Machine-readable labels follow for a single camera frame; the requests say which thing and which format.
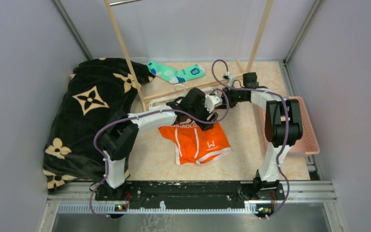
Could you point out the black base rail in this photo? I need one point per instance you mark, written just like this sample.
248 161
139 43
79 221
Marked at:
194 197

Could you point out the green patterned sock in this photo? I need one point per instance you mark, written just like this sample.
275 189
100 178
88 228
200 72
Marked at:
174 76

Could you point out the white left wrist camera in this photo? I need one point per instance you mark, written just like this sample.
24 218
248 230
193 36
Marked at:
211 102

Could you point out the black floral blanket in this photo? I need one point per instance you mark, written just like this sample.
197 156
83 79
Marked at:
96 90

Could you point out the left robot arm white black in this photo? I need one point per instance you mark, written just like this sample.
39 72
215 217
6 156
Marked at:
115 140

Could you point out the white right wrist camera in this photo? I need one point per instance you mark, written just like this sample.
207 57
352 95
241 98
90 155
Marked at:
231 78

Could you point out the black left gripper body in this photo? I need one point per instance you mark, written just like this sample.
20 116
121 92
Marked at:
201 113

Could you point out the orange underwear white trim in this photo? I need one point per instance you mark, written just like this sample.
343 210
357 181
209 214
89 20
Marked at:
193 145

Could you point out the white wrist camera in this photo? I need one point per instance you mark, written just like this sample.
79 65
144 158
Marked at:
211 102
231 78

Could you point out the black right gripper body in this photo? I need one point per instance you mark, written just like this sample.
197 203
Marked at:
235 96

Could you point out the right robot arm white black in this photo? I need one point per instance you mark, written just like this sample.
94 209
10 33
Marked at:
266 181

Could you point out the pink perforated plastic basket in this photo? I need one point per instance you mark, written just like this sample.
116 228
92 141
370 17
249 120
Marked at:
307 128

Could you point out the wooden drying rack frame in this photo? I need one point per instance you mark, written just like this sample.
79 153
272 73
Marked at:
145 100

